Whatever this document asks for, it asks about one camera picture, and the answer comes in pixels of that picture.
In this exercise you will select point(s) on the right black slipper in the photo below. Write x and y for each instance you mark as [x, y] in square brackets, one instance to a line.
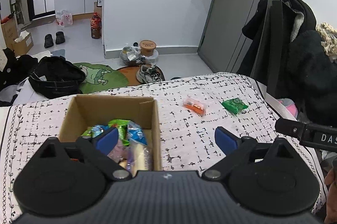
[59, 37]

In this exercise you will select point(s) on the blue green snack bag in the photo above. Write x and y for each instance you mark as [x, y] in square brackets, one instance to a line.
[135, 132]

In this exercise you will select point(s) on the orange snack packet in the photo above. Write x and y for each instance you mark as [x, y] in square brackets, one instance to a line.
[195, 106]

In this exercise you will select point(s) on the pink grey plush toy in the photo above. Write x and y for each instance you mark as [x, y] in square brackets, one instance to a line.
[290, 106]

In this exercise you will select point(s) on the grey sneaker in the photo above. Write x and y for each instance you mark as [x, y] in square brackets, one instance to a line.
[148, 74]

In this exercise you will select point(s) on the black clothes pile on floor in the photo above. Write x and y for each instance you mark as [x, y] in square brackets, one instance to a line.
[56, 77]

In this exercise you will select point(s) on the white patterned bed blanket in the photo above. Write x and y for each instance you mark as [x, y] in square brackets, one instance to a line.
[186, 138]

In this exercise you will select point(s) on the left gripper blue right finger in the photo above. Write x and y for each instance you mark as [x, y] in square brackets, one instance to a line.
[236, 152]

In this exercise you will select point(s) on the beige knitted cloth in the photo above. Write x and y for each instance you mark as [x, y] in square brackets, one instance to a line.
[328, 39]

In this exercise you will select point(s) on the green frog floor mat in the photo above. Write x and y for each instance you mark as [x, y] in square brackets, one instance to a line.
[100, 77]

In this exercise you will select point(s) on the pink patterned plastic bag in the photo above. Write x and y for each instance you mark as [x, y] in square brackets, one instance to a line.
[63, 18]

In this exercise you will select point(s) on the dark red oil bottle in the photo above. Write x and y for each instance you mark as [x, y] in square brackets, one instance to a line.
[95, 25]

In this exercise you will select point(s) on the small cardboard box with tissue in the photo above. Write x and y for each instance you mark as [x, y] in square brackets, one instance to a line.
[23, 43]

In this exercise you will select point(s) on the left black slipper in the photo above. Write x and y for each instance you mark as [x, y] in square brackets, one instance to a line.
[48, 41]

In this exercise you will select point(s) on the purple pastry packet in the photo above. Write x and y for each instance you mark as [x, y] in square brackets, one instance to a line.
[117, 153]

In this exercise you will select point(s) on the brown lidded tub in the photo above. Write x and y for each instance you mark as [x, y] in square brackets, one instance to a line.
[147, 47]

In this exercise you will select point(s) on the black slipper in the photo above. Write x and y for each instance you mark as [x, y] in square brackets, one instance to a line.
[59, 37]
[48, 41]

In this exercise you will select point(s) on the black coat on chair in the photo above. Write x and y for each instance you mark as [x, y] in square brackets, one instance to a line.
[287, 56]

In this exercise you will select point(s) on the long cream cake packet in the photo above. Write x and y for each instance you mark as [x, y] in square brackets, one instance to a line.
[139, 157]

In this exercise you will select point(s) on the clear plastic bag of items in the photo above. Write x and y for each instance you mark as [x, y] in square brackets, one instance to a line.
[132, 56]

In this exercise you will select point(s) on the light green snack bag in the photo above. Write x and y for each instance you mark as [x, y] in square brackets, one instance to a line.
[119, 124]

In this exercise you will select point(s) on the right hand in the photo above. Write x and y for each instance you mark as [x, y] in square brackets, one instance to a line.
[331, 204]

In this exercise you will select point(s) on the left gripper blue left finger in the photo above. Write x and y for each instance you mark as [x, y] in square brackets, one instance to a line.
[95, 151]

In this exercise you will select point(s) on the green snack packet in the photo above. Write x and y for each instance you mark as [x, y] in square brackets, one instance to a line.
[234, 106]

